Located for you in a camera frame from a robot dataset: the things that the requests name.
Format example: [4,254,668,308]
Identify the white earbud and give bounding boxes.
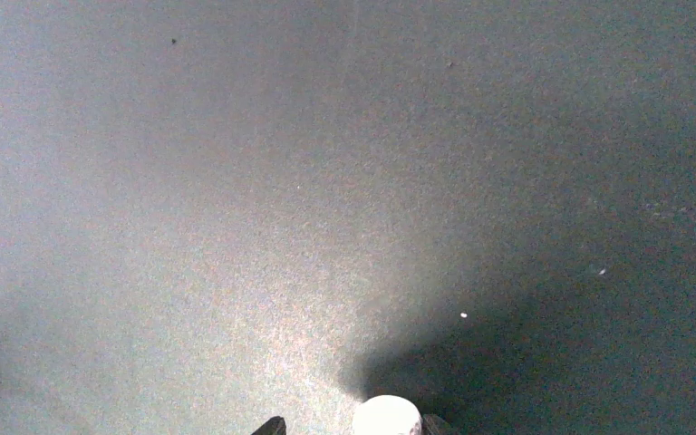
[351,395,422,435]

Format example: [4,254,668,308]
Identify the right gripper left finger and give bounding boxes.
[251,416,286,435]

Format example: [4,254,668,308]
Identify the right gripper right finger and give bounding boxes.
[421,414,453,435]

